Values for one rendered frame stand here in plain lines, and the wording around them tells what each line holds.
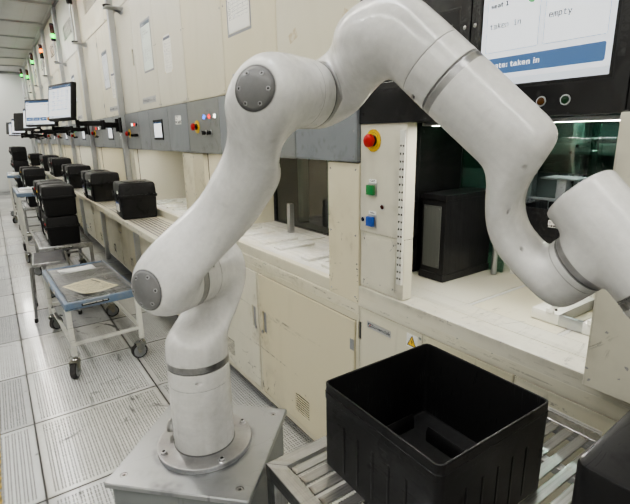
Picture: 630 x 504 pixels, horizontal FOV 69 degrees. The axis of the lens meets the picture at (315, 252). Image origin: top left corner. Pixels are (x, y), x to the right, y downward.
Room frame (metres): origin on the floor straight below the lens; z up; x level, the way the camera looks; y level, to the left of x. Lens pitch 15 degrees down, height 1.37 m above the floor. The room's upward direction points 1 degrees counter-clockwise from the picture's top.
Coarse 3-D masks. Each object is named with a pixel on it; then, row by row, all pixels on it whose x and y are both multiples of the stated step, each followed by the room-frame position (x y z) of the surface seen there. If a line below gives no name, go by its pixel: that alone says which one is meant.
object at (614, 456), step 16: (624, 416) 0.45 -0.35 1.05; (608, 432) 0.43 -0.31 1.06; (624, 432) 0.42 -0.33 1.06; (592, 448) 0.40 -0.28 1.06; (608, 448) 0.40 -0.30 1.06; (624, 448) 0.40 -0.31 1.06; (592, 464) 0.38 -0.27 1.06; (608, 464) 0.38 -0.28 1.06; (624, 464) 0.38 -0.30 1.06; (576, 480) 0.38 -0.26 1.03; (592, 480) 0.37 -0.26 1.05; (608, 480) 0.36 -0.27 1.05; (624, 480) 0.36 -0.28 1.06; (576, 496) 0.38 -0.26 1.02; (592, 496) 0.37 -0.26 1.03; (608, 496) 0.36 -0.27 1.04; (624, 496) 0.35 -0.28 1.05
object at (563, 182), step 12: (564, 180) 1.53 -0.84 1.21; (576, 180) 1.48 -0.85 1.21; (564, 192) 1.53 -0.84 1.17; (528, 204) 1.62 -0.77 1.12; (540, 204) 1.66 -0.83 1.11; (528, 216) 1.54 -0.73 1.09; (540, 216) 1.50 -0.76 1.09; (540, 228) 1.50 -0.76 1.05; (552, 228) 1.47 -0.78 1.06; (552, 240) 1.46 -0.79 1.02
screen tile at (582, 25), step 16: (560, 0) 0.98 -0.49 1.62; (576, 0) 0.96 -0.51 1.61; (592, 0) 0.93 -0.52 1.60; (608, 0) 0.91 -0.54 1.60; (576, 16) 0.95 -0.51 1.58; (592, 16) 0.93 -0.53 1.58; (608, 16) 0.91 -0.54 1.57; (544, 32) 1.00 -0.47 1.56; (560, 32) 0.98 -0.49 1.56; (576, 32) 0.95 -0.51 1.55; (592, 32) 0.93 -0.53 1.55
